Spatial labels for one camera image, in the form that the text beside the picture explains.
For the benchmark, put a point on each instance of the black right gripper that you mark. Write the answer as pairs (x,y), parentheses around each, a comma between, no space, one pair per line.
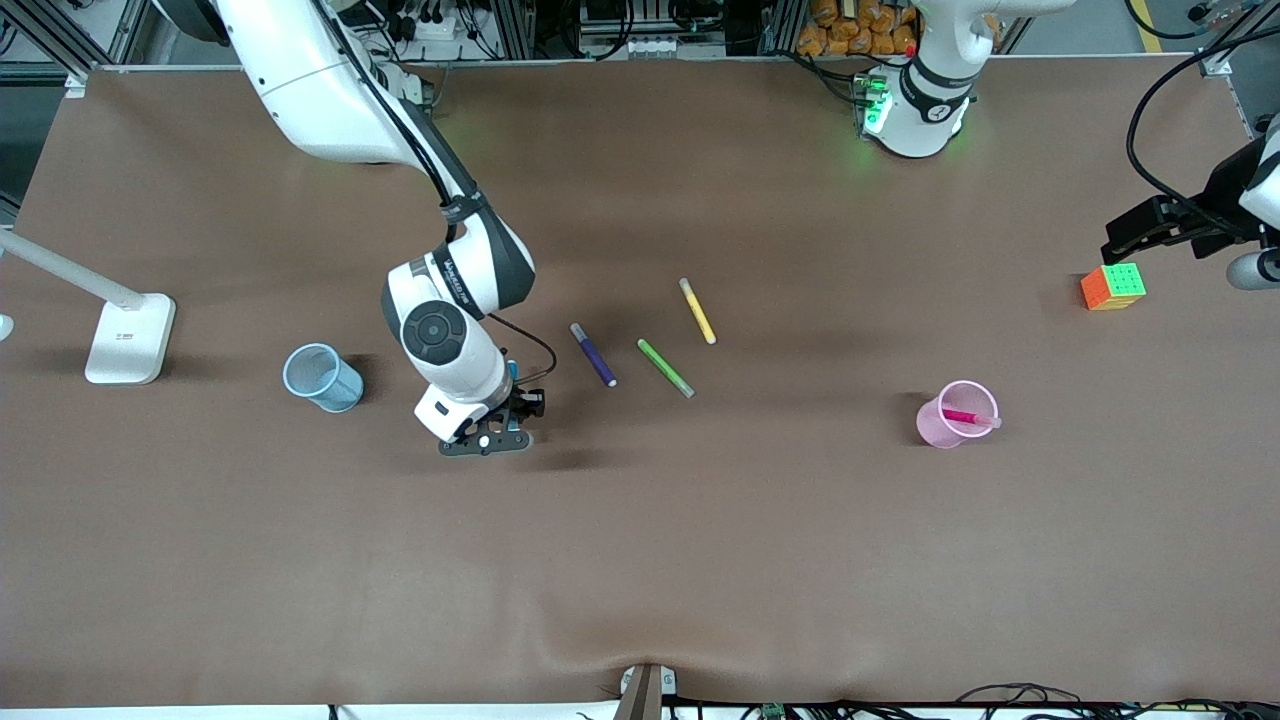
(522,403)

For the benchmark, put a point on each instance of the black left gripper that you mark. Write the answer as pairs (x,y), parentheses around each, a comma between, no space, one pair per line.
(1218,190)

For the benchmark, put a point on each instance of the pink marker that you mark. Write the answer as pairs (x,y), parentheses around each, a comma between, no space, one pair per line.
(965,416)

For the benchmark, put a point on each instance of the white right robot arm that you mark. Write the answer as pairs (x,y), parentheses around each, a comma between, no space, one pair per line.
(320,90)

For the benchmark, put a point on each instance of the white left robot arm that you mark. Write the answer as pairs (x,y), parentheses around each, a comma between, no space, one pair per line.
(925,100)

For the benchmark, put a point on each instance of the colourful puzzle cube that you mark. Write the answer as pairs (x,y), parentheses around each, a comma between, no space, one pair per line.
(1120,285)

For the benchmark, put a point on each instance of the purple marker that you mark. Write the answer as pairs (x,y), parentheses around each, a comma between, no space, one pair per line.
(594,356)

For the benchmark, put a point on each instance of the green marker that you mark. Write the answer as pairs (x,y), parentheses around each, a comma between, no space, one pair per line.
(665,367)

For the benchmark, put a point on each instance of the blue plastic cup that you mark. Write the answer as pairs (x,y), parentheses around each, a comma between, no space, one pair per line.
(335,390)

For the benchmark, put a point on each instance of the yellow marker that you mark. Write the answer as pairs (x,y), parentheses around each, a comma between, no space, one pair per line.
(697,311)

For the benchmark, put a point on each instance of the pink plastic cup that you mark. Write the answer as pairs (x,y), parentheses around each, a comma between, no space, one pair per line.
(940,428)

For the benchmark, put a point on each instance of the orange packed items pile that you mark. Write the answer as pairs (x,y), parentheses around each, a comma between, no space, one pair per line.
(860,30)

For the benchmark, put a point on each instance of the aluminium profile rack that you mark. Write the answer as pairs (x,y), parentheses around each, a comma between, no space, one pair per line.
(520,25)

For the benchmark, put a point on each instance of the white terminal strip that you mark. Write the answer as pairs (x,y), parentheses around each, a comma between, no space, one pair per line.
(655,46)

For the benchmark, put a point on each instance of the white power strip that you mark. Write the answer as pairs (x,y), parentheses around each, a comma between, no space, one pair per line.
(435,27)

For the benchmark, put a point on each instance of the white stand with pole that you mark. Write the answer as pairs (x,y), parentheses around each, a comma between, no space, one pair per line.
(125,340)

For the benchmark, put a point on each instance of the aluminium frame strut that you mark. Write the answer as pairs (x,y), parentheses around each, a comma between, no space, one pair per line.
(50,45)
(1235,40)

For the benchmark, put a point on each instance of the metal table edge bracket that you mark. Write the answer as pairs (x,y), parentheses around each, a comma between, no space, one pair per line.
(645,690)

